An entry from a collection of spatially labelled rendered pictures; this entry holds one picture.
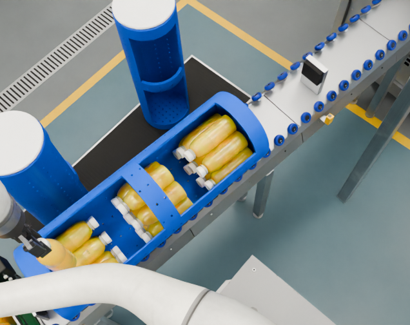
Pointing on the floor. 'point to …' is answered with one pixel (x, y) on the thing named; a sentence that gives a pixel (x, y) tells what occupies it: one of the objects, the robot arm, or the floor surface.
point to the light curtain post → (384, 132)
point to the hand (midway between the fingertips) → (37, 242)
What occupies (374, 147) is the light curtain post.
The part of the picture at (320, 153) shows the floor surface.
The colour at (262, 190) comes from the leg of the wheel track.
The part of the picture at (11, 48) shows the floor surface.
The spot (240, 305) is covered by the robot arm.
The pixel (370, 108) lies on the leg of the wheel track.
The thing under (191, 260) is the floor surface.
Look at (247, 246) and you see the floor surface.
